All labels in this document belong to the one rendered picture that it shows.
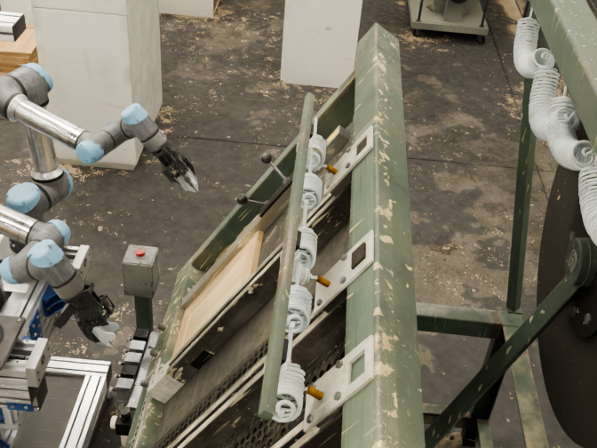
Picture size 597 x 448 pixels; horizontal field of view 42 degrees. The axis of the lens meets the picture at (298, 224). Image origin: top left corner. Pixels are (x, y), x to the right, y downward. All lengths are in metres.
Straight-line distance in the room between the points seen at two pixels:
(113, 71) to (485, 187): 2.56
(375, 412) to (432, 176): 4.26
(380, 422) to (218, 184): 3.99
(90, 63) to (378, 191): 3.41
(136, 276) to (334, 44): 3.56
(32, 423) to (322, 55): 3.84
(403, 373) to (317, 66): 5.10
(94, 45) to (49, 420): 2.31
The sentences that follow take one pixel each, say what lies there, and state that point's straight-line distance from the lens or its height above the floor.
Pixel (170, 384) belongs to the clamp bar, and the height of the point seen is 0.98.
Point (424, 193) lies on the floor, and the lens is 5.26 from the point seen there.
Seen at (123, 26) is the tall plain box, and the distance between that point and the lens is 4.77.
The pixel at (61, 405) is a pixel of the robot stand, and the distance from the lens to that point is 3.57.
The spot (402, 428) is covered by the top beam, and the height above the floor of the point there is 1.92.
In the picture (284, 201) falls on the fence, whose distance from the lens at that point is 2.55.
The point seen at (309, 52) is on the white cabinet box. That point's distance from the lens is 6.28.
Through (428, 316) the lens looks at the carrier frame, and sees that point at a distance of 3.16.
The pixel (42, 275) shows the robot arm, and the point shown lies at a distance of 2.07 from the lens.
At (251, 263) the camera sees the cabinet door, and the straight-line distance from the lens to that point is 2.50.
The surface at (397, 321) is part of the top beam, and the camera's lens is 1.45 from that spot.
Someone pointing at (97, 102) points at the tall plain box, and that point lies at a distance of 5.05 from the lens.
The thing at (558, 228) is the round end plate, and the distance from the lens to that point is 2.09.
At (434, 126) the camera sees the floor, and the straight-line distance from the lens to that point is 6.06.
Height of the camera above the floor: 2.91
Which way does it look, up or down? 37 degrees down
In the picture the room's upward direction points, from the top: 5 degrees clockwise
